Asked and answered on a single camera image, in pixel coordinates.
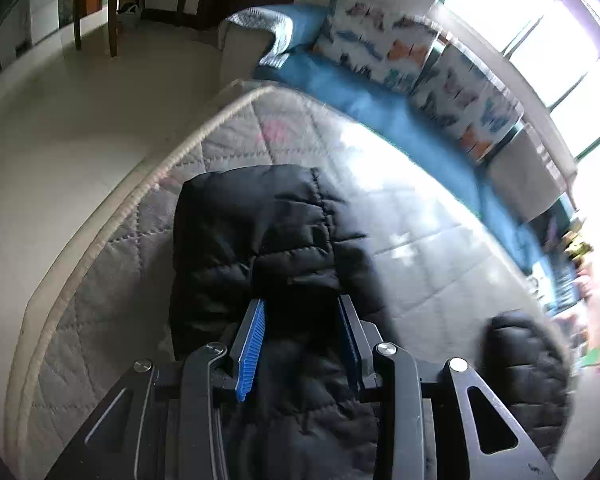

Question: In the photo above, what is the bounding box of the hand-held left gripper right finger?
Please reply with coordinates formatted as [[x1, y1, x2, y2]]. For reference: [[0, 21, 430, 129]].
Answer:
[[336, 295, 561, 480]]

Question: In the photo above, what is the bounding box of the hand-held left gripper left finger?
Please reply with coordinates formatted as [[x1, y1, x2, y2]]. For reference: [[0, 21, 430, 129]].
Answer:
[[45, 298, 266, 480]]

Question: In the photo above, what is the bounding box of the black puffer jacket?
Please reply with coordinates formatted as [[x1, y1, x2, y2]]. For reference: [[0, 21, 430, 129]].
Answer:
[[169, 164, 573, 480]]

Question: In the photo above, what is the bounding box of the grey quilted mattress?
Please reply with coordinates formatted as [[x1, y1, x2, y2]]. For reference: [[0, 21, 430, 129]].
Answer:
[[5, 81, 556, 480]]

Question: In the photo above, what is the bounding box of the blue covered sofa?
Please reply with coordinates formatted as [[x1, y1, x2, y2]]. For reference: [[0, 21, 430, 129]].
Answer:
[[252, 2, 546, 273]]

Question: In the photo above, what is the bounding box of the patterned cushion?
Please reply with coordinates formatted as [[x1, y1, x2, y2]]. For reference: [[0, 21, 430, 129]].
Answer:
[[312, 0, 443, 95], [409, 40, 525, 163]]

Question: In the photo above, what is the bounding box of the grey knitted throw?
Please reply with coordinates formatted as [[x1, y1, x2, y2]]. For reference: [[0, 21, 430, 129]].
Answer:
[[219, 6, 295, 68]]

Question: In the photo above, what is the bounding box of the window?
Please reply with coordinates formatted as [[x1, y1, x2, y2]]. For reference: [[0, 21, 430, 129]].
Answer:
[[437, 0, 600, 161]]

